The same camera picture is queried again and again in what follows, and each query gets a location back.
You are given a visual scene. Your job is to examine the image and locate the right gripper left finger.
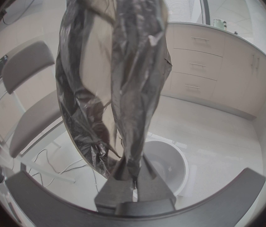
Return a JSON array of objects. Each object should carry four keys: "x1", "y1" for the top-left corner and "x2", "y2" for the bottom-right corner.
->
[{"x1": 94, "y1": 159, "x2": 134, "y2": 214}]

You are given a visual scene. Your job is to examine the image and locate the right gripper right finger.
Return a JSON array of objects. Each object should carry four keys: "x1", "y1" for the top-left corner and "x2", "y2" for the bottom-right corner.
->
[{"x1": 136, "y1": 155, "x2": 177, "y2": 204}]

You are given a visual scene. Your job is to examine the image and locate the black plastic bag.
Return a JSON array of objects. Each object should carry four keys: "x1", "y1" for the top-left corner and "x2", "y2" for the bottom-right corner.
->
[{"x1": 56, "y1": 0, "x2": 173, "y2": 181}]

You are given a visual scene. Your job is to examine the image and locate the white trash bin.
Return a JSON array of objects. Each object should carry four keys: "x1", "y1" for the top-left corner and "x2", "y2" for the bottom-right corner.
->
[{"x1": 142, "y1": 140, "x2": 189, "y2": 197}]

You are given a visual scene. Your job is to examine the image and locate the beige cabinet with drawers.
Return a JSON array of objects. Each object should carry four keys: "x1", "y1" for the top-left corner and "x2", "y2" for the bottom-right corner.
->
[{"x1": 165, "y1": 21, "x2": 266, "y2": 121}]

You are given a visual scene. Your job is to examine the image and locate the pale green kettle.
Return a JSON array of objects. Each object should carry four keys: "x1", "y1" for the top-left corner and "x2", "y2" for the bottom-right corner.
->
[{"x1": 213, "y1": 19, "x2": 227, "y2": 30}]

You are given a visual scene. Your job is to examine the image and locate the grey chair with white frame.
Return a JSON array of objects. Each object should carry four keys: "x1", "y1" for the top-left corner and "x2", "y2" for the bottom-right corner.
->
[{"x1": 2, "y1": 40, "x2": 77, "y2": 184}]

